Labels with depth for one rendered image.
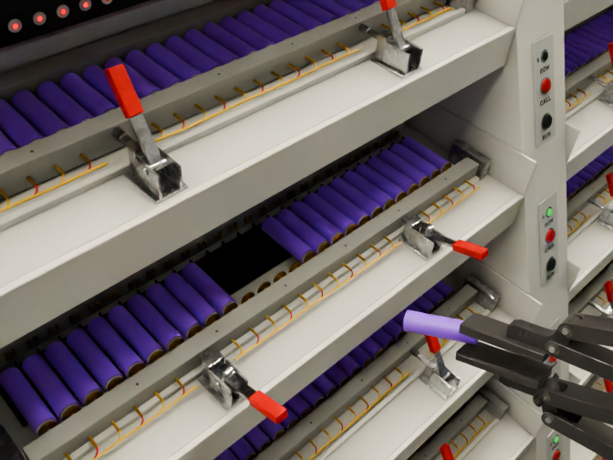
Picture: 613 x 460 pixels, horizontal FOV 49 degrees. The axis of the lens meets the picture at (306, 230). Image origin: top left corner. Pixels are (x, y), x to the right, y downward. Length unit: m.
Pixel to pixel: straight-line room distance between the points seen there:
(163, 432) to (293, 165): 0.24
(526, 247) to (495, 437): 0.31
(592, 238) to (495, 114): 0.36
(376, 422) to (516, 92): 0.40
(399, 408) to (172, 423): 0.32
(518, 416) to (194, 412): 0.59
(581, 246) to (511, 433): 0.29
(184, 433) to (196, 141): 0.24
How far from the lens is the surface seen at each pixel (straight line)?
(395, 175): 0.78
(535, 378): 0.56
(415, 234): 0.71
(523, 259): 0.88
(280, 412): 0.53
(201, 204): 0.50
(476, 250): 0.68
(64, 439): 0.57
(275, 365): 0.61
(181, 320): 0.62
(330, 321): 0.64
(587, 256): 1.07
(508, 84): 0.78
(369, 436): 0.79
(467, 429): 1.04
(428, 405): 0.83
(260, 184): 0.53
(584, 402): 0.55
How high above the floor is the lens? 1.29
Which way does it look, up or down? 28 degrees down
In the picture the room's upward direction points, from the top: 13 degrees counter-clockwise
